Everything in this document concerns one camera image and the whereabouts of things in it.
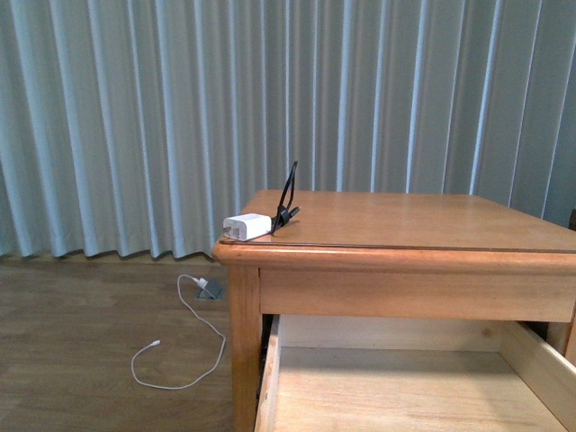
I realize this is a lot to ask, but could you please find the white charger with black cable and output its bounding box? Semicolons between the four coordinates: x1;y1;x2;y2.
221;161;301;241

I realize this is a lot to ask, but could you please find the wooden drawer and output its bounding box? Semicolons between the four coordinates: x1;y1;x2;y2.
256;315;575;431

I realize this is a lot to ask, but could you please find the wooden nightstand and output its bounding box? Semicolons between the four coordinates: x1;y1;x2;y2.
213;191;575;431

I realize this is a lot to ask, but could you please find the open metal floor socket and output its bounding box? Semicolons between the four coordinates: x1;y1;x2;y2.
194;279;224;301

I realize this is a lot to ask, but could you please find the pale pleated curtain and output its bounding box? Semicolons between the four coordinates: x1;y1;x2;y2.
1;1;575;257

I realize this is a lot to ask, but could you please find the white cable with plug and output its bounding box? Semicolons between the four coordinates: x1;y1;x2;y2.
130;274;227;391

